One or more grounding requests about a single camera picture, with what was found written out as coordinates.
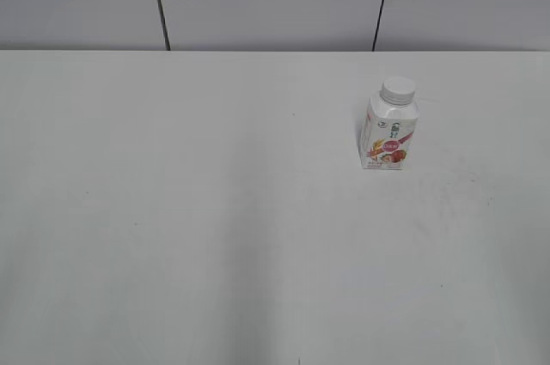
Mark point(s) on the white strawberry yogurt bottle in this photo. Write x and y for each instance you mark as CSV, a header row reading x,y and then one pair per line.
x,y
387,134

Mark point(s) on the white screw cap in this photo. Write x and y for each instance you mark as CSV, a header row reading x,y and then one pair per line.
x,y
398,90

